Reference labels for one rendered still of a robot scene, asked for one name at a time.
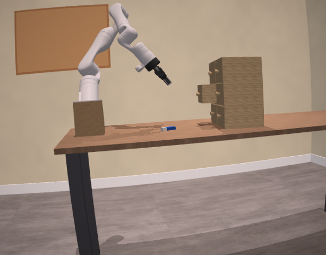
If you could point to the brown wooden drawer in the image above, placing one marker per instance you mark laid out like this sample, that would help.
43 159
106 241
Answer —
207 93
218 71
220 115
212 73
220 93
214 115

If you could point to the small wooden chest of drawers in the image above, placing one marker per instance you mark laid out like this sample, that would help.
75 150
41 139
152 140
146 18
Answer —
243 92

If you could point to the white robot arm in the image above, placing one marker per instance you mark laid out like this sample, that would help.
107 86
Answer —
88 68

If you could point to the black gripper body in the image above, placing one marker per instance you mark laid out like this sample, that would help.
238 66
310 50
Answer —
152 64

